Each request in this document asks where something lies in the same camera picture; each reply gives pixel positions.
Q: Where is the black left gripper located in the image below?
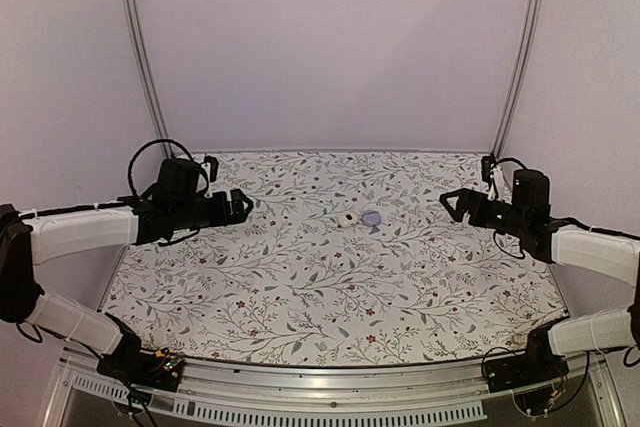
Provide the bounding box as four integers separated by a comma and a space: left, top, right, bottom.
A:
172, 188, 253, 231

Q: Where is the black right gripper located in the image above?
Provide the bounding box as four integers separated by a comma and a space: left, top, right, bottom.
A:
440, 189, 529, 238

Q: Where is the purple round case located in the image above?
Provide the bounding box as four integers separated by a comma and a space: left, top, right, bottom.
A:
360, 210, 382, 227

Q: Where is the cream earbud charging case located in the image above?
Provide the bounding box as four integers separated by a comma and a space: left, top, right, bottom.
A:
337, 212, 359, 228

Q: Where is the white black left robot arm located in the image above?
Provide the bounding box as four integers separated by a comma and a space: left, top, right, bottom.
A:
1, 156, 254, 381

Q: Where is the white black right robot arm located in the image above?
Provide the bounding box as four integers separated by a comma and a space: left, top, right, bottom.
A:
439, 169, 639, 383

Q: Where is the floral patterned table mat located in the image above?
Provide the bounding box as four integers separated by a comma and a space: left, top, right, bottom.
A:
103, 152, 566, 366

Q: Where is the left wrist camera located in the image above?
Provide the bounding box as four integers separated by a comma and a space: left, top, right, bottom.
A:
202, 155, 219, 197

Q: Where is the left black cable loop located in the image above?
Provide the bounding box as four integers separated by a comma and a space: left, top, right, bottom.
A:
126, 139, 199, 198

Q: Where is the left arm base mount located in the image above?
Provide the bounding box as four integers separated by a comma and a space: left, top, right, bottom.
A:
97, 348, 185, 392

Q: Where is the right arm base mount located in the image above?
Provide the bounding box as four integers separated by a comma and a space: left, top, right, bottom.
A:
481, 352, 569, 418

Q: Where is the front aluminium rail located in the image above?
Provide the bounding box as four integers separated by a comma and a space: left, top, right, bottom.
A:
40, 348, 639, 426

